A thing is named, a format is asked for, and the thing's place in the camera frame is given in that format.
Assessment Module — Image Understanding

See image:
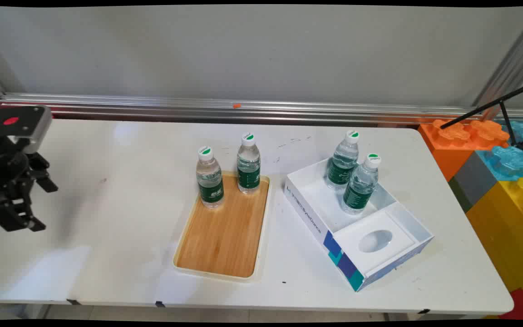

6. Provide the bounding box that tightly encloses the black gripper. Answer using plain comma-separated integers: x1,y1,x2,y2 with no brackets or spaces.
0,135,59,233

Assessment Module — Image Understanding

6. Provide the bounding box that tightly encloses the water bottle green label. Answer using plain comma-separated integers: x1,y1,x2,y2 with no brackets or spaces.
326,130,360,190
196,146,225,209
341,153,382,215
237,132,262,195

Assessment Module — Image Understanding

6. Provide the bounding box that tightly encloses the wooden tray with cream rim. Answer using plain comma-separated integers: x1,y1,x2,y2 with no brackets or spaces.
173,171,271,283

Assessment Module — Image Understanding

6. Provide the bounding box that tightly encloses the white cardboard box blue print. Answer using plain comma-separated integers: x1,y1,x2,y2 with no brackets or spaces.
284,157,435,292

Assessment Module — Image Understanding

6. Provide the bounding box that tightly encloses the orange toy block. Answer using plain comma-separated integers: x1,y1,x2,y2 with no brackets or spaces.
418,119,510,182

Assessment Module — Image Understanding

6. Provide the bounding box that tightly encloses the grey toy block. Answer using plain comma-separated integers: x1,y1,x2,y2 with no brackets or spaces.
449,150,501,213

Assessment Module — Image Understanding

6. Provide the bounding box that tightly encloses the black tripod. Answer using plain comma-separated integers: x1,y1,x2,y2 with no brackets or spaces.
440,79,523,153

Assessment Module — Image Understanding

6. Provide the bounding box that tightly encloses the yellow toy block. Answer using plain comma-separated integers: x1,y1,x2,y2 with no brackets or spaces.
466,177,523,315

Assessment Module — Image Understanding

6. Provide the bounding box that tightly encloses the blue toy block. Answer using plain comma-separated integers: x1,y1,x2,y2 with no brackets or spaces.
475,120,523,182

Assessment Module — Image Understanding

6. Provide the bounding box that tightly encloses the red toy block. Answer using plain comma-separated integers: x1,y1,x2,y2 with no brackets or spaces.
499,288,523,321

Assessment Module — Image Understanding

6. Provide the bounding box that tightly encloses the wrist camera with black bracket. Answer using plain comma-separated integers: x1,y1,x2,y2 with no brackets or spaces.
0,105,53,154

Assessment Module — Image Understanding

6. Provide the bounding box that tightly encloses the horizontal aluminium rail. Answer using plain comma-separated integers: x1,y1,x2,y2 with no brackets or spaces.
0,93,523,126

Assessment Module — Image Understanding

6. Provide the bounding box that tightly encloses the slanted aluminium post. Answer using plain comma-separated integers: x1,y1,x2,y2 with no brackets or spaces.
473,7,523,119

